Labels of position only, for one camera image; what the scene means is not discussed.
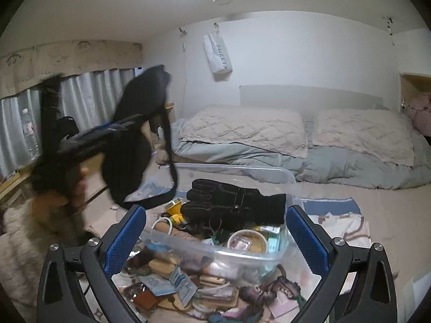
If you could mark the beige quilted pillow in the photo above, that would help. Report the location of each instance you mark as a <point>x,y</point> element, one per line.
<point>242,128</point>
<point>363,134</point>

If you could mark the pink clothes pile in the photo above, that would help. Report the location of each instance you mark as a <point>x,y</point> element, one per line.
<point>421,112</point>

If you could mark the clear water bottle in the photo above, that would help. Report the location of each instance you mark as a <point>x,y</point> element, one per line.
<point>29,134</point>

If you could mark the grey curtain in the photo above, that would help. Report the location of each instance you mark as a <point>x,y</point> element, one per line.
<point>84,97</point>

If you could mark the tan twine spool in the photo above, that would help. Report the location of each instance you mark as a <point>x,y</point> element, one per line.
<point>183,235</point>

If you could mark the brown leather case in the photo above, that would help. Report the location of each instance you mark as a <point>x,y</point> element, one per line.
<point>144,301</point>

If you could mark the white hanging tote bag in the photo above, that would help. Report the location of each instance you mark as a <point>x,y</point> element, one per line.
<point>219,55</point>

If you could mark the pink paper card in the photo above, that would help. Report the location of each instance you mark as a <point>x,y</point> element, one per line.
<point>286,308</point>

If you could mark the white paper sheet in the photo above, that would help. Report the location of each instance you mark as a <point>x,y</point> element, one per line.
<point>417,291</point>

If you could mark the clear tape roll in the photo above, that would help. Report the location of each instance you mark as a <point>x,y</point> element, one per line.
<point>235,239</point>

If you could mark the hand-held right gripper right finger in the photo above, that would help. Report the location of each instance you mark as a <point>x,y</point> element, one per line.
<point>306,239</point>

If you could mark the blue crochet piece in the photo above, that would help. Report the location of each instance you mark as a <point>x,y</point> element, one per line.
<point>219,318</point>

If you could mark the grey duvet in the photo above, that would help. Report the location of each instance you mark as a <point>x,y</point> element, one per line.
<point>336,170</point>

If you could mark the black stitched glove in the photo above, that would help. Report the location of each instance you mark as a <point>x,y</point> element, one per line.
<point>235,202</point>

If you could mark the person's left hand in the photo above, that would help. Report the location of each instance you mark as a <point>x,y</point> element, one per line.
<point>72,191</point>

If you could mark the black padded fabric brace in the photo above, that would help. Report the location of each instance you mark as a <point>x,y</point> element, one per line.
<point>134,161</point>

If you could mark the wooden closet niche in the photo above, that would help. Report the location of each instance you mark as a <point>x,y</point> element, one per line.
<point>409,80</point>

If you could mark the clear plastic storage box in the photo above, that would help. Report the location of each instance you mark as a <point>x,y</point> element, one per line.
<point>256,262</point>

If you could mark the white teal carton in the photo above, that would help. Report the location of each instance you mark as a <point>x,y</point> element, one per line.
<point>273,242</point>

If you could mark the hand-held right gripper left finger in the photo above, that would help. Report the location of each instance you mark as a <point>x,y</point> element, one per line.
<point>124,239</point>

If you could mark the beige printed valance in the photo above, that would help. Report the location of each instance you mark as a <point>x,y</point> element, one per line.
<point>67,64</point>

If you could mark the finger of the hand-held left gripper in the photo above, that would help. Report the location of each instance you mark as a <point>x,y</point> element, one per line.
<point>116,124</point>

